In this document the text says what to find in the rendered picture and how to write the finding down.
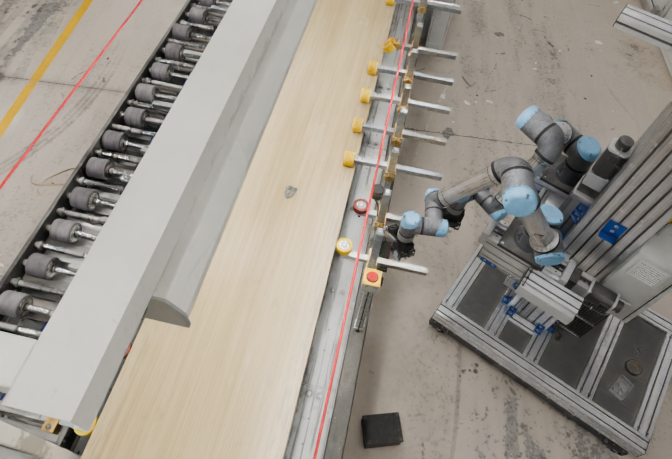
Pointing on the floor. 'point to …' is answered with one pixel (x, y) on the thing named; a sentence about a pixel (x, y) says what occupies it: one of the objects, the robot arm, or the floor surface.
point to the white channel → (142, 226)
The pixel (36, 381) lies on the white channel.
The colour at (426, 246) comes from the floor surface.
